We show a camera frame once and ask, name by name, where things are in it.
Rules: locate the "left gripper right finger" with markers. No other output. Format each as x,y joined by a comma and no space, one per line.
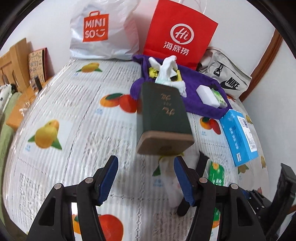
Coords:
200,193

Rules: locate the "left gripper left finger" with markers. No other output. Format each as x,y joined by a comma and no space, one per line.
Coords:
91,193

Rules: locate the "green snack packet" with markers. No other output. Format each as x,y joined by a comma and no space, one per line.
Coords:
216,176

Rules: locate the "dark green book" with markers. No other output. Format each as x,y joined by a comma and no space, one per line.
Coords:
163,126

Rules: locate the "white work glove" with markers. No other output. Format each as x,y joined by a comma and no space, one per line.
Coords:
166,71

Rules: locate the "green tissue pack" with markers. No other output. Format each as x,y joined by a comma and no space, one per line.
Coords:
220,99

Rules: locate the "fruit print table cover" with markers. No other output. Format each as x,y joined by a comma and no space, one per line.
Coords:
68,133

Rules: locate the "blue tissue box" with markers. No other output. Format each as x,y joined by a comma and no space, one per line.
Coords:
240,139

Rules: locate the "wooden side table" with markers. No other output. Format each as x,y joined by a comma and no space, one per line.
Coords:
19,110

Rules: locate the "purple towel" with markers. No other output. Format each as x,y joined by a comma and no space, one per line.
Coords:
192,79

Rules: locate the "grey Nike bag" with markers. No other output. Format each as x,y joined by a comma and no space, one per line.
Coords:
218,66

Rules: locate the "green bed cover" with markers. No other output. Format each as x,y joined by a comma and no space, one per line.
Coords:
7,134

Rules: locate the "plush toys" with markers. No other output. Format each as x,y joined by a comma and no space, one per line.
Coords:
7,90

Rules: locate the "brown patterned notebook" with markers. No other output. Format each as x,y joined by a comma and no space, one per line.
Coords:
37,61

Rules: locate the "white Miniso plastic bag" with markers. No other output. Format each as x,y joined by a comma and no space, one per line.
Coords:
104,30

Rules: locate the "red paper bag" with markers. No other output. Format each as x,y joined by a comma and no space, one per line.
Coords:
178,30

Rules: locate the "wooden door frame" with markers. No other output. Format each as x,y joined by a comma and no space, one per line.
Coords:
264,63

